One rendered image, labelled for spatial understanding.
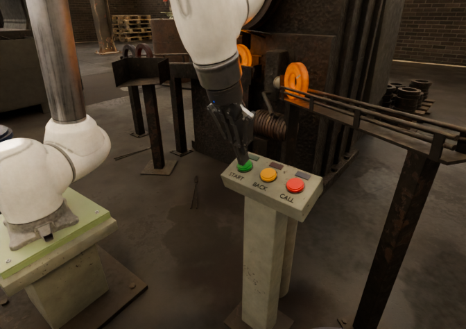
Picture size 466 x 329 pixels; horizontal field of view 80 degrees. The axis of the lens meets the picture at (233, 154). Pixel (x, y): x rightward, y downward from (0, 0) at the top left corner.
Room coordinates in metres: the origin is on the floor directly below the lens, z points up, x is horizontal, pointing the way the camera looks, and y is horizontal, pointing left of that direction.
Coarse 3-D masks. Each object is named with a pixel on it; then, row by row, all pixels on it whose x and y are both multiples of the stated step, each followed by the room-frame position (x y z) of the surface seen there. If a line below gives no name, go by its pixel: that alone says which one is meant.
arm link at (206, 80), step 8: (232, 56) 0.54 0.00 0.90; (216, 64) 0.52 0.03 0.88; (224, 64) 0.53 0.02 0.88; (232, 64) 0.54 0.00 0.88; (240, 64) 0.57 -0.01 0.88; (200, 72) 0.54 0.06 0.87; (208, 72) 0.53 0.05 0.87; (216, 72) 0.53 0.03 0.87; (224, 72) 0.53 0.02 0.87; (232, 72) 0.54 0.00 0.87; (240, 72) 0.56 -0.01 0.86; (200, 80) 0.55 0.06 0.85; (208, 80) 0.54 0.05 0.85; (216, 80) 0.53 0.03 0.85; (224, 80) 0.53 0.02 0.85; (232, 80) 0.54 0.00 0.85; (208, 88) 0.54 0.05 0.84; (216, 88) 0.54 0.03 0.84; (224, 88) 0.55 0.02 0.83
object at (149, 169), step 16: (112, 64) 1.61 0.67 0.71; (128, 64) 1.80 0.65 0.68; (144, 64) 1.80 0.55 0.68; (160, 64) 1.63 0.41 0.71; (128, 80) 1.77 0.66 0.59; (144, 80) 1.73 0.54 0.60; (160, 80) 1.60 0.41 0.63; (144, 96) 1.66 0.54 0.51; (160, 144) 1.68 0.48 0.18; (160, 160) 1.66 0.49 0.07; (176, 160) 1.78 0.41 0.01
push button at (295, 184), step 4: (288, 180) 0.56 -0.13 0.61; (292, 180) 0.56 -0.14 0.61; (296, 180) 0.56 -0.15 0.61; (300, 180) 0.56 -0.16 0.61; (288, 184) 0.55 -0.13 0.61; (292, 184) 0.55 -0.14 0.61; (296, 184) 0.55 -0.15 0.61; (300, 184) 0.55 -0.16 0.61; (288, 188) 0.54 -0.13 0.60; (292, 188) 0.54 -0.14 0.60; (296, 188) 0.54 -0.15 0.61; (300, 188) 0.54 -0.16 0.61
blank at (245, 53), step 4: (236, 44) 1.60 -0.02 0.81; (240, 44) 1.59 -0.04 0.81; (240, 48) 1.58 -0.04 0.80; (244, 48) 1.56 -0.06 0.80; (240, 52) 1.58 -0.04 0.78; (244, 52) 1.56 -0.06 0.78; (248, 52) 1.56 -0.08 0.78; (244, 56) 1.56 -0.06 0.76; (248, 56) 1.55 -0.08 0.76; (244, 60) 1.56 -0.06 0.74; (248, 60) 1.54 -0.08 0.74; (244, 64) 1.56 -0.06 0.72; (248, 64) 1.55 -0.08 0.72
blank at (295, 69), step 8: (296, 64) 1.17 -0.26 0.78; (288, 72) 1.23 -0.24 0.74; (296, 72) 1.16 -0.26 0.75; (304, 72) 1.14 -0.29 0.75; (288, 80) 1.22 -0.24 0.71; (296, 80) 1.16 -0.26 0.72; (304, 80) 1.12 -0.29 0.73; (296, 88) 1.15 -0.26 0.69; (304, 88) 1.12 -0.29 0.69; (288, 96) 1.21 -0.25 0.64
